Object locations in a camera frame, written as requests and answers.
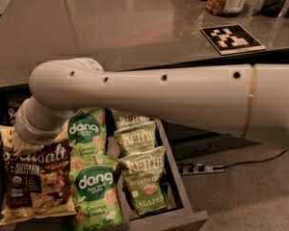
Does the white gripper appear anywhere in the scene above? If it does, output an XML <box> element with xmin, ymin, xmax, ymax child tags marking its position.
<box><xmin>15</xmin><ymin>108</ymin><xmax>63</xmax><ymax>145</ymax></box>

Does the brown late july bag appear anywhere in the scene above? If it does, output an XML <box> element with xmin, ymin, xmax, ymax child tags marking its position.
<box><xmin>7</xmin><ymin>93</ymin><xmax>30</xmax><ymax>125</ymax></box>
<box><xmin>0</xmin><ymin>126</ymin><xmax>75</xmax><ymax>225</ymax></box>

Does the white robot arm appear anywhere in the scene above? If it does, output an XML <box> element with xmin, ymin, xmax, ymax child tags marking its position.
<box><xmin>15</xmin><ymin>58</ymin><xmax>289</xmax><ymax>150</ymax></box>

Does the middle green Dang bag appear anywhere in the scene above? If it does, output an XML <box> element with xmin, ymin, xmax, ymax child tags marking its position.
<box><xmin>66</xmin><ymin>108</ymin><xmax>108</xmax><ymax>159</ymax></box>

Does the green dang bag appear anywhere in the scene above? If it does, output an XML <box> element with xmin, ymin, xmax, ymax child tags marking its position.
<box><xmin>69</xmin><ymin>154</ymin><xmax>123</xmax><ymax>231</ymax></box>
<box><xmin>66</xmin><ymin>108</ymin><xmax>108</xmax><ymax>159</ymax></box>

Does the front green Dang bag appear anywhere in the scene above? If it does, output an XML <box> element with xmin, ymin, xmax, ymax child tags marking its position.
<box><xmin>69</xmin><ymin>154</ymin><xmax>123</xmax><ymax>231</ymax></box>

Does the front green Kettle jalapeno bag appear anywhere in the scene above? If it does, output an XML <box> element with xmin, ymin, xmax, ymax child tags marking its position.
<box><xmin>118</xmin><ymin>146</ymin><xmax>171</xmax><ymax>220</ymax></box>

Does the lower right grey drawer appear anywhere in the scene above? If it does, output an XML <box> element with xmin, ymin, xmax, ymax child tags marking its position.
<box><xmin>170</xmin><ymin>136</ymin><xmax>255</xmax><ymax>160</ymax></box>

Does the open grey top drawer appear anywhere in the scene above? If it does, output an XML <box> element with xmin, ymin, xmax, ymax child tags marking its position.
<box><xmin>0</xmin><ymin>90</ymin><xmax>210</xmax><ymax>231</ymax></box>

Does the grey power strip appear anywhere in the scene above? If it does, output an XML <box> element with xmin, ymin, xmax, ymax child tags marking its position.
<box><xmin>178</xmin><ymin>164</ymin><xmax>224</xmax><ymax>176</ymax></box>

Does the black white fiducial marker tile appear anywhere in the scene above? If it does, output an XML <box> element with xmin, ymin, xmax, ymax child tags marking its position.
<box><xmin>200</xmin><ymin>24</ymin><xmax>266</xmax><ymax>56</ymax></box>

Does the black power cable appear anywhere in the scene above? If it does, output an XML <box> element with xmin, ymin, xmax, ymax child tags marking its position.
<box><xmin>223</xmin><ymin>149</ymin><xmax>287</xmax><ymax>171</ymax></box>

